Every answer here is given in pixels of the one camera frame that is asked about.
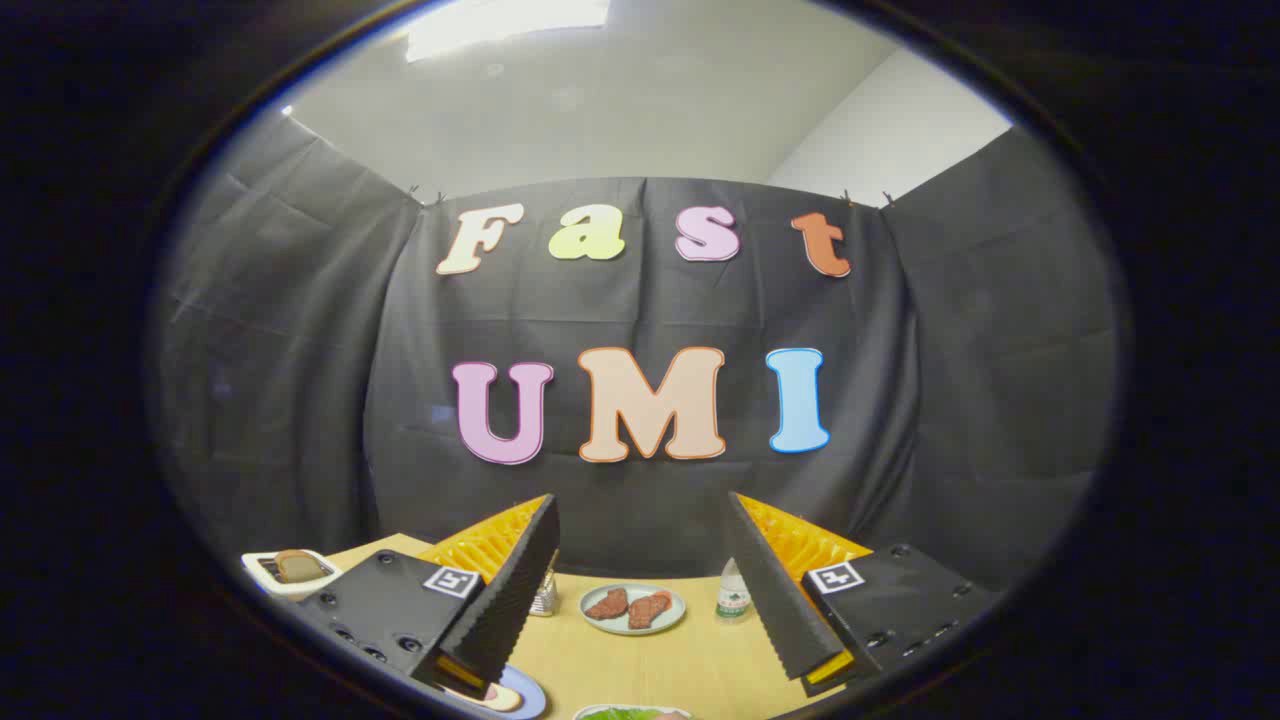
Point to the green lettuce leaf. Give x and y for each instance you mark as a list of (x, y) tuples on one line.
[(620, 714)]

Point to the clear plastic water bottle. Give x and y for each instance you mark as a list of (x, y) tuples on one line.
[(733, 597)]

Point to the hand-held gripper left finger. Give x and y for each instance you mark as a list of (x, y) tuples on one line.
[(505, 600)]

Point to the brown meat patty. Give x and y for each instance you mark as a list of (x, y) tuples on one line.
[(648, 609), (606, 604)]

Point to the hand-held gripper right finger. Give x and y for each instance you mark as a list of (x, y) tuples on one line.
[(775, 600)]

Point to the white bowl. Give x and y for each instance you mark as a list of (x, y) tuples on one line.
[(680, 712)]

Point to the pale green plate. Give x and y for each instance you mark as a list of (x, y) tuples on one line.
[(632, 630)]

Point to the white toaster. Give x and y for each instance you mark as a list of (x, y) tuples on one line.
[(268, 582)]

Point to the blue plate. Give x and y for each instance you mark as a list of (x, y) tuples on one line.
[(528, 692)]

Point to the black backdrop cloth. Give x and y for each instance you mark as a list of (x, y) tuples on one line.
[(300, 350)]

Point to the plain bread slice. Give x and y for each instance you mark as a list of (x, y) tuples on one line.
[(298, 566)]

